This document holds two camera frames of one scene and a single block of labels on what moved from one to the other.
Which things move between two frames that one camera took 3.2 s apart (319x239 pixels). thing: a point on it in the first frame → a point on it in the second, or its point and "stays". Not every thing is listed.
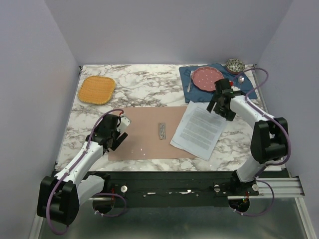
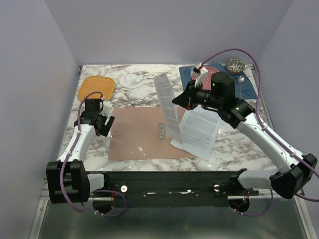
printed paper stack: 201,145 stays
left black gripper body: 115,134 → 103,119
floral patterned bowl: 235,66 stays
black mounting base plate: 175,189 stays
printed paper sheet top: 200,131 → 169,107
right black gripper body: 223,111 → 200,96
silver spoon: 241,79 stays
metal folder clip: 162,131 stays
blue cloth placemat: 239,82 stays
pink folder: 149,134 stays
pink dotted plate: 205,77 stays
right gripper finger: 211,105 → 185,99
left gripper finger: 118,141 → 107,125
